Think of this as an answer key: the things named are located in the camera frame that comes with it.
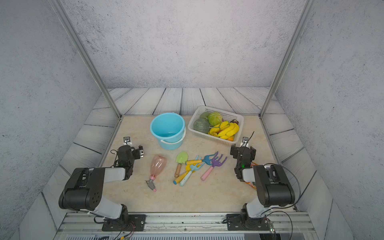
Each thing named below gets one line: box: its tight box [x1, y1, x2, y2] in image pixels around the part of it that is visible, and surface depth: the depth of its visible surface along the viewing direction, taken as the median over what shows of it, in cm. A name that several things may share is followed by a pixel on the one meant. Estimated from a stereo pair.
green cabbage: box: [208, 111, 223, 126], surface depth 104 cm
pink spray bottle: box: [145, 155, 167, 193], surface depth 89 cm
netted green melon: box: [190, 118, 210, 134], surface depth 103 cm
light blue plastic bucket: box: [150, 112, 186, 151], surface depth 96 cm
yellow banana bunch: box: [208, 120, 240, 139], surface depth 100 cm
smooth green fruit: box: [199, 111, 211, 120], surface depth 113 cm
